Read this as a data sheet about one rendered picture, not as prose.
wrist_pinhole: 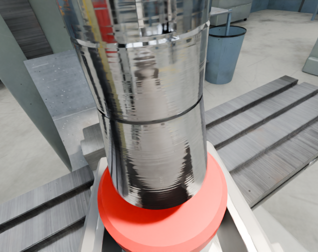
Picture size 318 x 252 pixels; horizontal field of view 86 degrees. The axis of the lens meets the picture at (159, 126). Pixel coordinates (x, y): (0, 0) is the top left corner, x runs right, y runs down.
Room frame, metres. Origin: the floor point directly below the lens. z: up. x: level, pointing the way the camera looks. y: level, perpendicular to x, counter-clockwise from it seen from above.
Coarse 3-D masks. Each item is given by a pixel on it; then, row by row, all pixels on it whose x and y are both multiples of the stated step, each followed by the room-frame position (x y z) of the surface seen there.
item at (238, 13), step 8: (216, 0) 4.97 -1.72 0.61; (224, 0) 4.96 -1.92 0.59; (232, 0) 5.07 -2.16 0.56; (240, 0) 5.19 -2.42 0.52; (248, 0) 5.32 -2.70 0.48; (224, 8) 4.98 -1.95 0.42; (232, 8) 5.09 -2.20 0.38; (240, 8) 5.22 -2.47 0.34; (248, 8) 5.35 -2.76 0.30; (216, 16) 4.91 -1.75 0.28; (224, 16) 4.99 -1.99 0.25; (232, 16) 5.11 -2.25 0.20; (240, 16) 5.24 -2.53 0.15; (248, 16) 5.40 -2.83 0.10; (216, 24) 4.90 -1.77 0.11
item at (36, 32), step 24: (0, 0) 0.45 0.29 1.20; (24, 0) 0.47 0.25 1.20; (48, 0) 0.49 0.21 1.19; (0, 24) 0.44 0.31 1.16; (24, 24) 0.46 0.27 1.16; (48, 24) 0.48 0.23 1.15; (0, 48) 0.43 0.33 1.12; (24, 48) 0.45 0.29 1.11; (48, 48) 0.47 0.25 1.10; (72, 48) 0.49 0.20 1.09; (0, 72) 0.42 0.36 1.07; (24, 72) 0.44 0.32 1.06; (24, 96) 0.42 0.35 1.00; (48, 120) 0.43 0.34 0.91
